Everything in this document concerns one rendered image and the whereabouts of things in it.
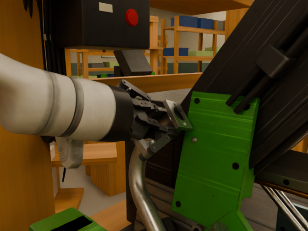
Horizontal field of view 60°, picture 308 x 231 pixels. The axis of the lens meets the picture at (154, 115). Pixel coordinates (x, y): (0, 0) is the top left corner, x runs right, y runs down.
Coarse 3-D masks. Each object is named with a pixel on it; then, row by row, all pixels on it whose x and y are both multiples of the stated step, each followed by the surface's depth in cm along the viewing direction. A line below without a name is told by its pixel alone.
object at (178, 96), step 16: (160, 96) 65; (176, 96) 65; (128, 144) 66; (176, 144) 56; (128, 160) 67; (160, 160) 60; (176, 160) 57; (128, 176) 69; (160, 176) 60; (176, 176) 57; (128, 192) 70; (128, 208) 71
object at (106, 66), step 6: (78, 54) 766; (90, 54) 738; (96, 54) 749; (102, 54) 759; (108, 54) 771; (144, 54) 846; (78, 60) 768; (78, 66) 771; (90, 66) 763; (96, 66) 765; (102, 66) 776; (108, 66) 795; (78, 72) 774
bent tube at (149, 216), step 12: (168, 108) 43; (180, 108) 46; (168, 120) 44; (180, 120) 43; (132, 156) 48; (132, 168) 48; (144, 168) 48; (132, 180) 47; (144, 180) 48; (132, 192) 47; (144, 192) 46; (144, 204) 45; (144, 216) 44; (156, 216) 44; (156, 228) 43
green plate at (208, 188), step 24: (192, 96) 46; (216, 96) 43; (240, 96) 40; (192, 120) 45; (216, 120) 42; (240, 120) 40; (192, 144) 45; (216, 144) 42; (240, 144) 39; (192, 168) 44; (216, 168) 41; (240, 168) 39; (192, 192) 44; (216, 192) 41; (240, 192) 39; (192, 216) 43; (216, 216) 40
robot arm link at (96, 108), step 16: (80, 80) 30; (80, 96) 29; (96, 96) 30; (112, 96) 32; (80, 112) 28; (96, 112) 30; (112, 112) 31; (80, 128) 29; (96, 128) 31; (64, 144) 34; (80, 144) 35; (64, 160) 34; (80, 160) 34
